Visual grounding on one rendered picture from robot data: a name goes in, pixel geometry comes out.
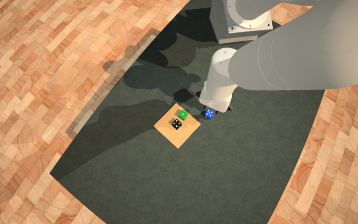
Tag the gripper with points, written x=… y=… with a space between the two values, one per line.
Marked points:
x=220 y=106

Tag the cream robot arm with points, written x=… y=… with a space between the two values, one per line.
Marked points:
x=316 y=51

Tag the blue die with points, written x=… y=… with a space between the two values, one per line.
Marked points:
x=208 y=114

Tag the green die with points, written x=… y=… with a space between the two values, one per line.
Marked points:
x=182 y=115

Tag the black die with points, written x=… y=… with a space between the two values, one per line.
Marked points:
x=176 y=124

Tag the orange flat mat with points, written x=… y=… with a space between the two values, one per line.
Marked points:
x=179 y=136

